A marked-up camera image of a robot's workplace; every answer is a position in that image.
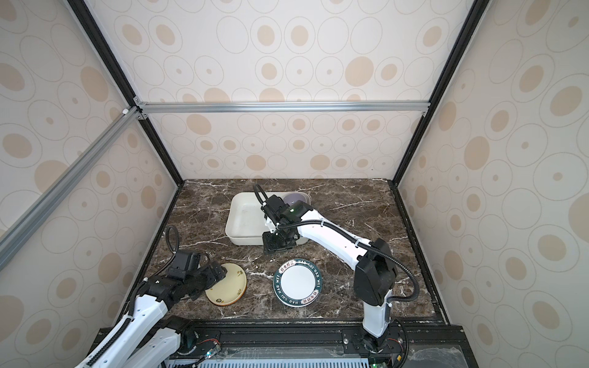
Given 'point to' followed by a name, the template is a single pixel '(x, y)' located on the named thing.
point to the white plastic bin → (245, 219)
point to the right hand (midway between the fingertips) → (269, 252)
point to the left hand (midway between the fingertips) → (225, 272)
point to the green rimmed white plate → (297, 282)
